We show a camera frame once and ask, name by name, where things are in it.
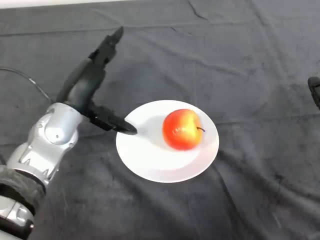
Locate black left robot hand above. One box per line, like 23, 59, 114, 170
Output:
55, 25, 138, 136

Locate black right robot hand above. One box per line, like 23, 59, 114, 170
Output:
307, 76, 320, 111

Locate red yellow apple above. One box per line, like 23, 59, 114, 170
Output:
162, 108, 205, 151

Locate round white plate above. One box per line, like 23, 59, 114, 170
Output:
115, 99, 220, 184

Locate black table cloth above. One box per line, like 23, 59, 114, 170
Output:
0, 0, 320, 240

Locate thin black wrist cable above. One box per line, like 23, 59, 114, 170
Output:
0, 67, 55, 104

